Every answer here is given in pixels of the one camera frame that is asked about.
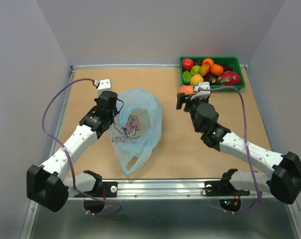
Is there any small orange peach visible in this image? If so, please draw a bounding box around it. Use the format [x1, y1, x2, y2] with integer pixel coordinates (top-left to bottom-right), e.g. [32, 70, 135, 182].
[177, 85, 195, 96]

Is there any orange peach fruit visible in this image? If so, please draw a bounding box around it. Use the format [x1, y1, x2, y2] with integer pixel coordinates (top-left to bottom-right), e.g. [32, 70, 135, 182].
[190, 74, 204, 86]

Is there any light blue plastic bag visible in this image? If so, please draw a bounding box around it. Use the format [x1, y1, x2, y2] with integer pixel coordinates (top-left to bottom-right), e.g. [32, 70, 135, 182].
[110, 88, 162, 175]

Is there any red orange persimmon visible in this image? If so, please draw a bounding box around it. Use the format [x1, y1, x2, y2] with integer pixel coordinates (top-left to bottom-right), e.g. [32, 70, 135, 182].
[210, 64, 224, 76]

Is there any orange tangerine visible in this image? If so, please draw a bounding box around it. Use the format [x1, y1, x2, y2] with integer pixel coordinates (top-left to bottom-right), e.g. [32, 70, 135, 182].
[202, 58, 214, 66]

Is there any red yellow mango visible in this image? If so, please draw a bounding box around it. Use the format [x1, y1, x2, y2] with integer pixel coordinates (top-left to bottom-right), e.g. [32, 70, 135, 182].
[199, 62, 210, 76]

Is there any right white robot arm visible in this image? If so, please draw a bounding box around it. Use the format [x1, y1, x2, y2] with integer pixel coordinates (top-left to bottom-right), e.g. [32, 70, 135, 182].
[176, 91, 301, 204]

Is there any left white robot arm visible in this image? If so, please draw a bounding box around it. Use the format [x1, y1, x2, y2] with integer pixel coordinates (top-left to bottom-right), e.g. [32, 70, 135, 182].
[26, 91, 119, 212]

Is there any pink dragon fruit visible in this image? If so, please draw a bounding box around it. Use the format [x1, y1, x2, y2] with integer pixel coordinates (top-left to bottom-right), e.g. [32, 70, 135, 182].
[217, 71, 242, 86]

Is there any green starfruit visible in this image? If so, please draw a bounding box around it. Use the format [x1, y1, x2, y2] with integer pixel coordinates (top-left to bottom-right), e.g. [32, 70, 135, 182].
[182, 71, 192, 85]

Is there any yellow green pear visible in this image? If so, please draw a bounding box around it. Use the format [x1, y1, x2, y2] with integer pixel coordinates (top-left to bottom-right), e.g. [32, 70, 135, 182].
[190, 65, 201, 76]

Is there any red apple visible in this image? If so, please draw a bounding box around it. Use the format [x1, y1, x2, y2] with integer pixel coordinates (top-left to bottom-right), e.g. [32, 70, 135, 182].
[181, 58, 194, 71]

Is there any purple grape bunch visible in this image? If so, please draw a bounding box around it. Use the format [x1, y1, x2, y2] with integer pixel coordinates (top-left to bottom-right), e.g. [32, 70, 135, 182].
[220, 62, 233, 72]

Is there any green plastic tray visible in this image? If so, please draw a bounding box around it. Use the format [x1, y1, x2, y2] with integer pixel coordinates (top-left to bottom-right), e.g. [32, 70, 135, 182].
[179, 56, 246, 90]

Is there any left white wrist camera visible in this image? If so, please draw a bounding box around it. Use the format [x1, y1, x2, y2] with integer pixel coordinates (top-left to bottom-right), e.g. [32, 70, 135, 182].
[93, 79, 112, 96]

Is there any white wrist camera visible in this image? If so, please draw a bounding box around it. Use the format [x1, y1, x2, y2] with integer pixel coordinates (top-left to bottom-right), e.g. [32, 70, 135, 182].
[93, 79, 112, 96]
[190, 82, 211, 101]

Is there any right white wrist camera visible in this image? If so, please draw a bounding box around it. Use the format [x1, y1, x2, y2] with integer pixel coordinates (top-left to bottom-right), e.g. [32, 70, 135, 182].
[190, 82, 211, 101]

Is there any aluminium mounting rail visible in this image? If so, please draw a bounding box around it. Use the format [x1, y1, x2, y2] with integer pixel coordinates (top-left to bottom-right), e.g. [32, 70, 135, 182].
[63, 174, 256, 200]

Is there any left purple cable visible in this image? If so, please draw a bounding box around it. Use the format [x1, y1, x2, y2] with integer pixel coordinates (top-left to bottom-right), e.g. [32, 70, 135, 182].
[41, 78, 123, 217]

